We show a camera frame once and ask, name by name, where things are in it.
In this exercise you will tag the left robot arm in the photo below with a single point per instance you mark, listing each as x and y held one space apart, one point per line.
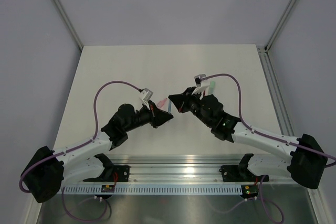
49 171

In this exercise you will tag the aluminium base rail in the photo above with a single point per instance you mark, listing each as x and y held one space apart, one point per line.
205 169

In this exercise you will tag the white slotted cable duct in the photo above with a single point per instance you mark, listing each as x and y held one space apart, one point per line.
86 189

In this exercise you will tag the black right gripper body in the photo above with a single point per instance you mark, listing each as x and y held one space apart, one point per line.
190 100

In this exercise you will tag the right side aluminium rail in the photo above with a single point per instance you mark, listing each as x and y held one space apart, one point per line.
275 93

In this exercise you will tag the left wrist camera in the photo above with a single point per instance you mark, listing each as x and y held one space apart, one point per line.
145 96

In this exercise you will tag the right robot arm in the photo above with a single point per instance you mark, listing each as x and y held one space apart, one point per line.
281 146

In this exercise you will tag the left controller board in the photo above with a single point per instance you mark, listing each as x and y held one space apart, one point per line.
108 189

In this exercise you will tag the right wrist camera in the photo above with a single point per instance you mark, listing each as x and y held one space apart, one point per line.
202 84

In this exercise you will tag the right aluminium frame post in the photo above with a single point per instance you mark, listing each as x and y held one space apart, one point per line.
291 5

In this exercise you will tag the pink translucent highlighter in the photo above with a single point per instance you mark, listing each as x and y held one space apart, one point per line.
161 103

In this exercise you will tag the light blue pen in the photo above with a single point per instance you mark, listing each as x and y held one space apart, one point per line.
169 107

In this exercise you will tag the controller board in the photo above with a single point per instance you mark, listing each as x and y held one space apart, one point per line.
108 189
249 191

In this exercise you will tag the right controller board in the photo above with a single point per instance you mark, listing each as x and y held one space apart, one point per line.
249 191

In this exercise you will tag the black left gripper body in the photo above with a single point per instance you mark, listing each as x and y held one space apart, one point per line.
153 117

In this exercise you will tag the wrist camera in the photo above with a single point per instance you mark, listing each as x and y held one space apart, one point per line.
202 84
145 96

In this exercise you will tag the aluminium frame post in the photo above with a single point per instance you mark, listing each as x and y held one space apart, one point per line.
65 18
291 5

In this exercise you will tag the green highlighter pen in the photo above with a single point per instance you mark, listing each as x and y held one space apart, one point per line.
211 88

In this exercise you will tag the left aluminium frame post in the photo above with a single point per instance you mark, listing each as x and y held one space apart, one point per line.
65 18

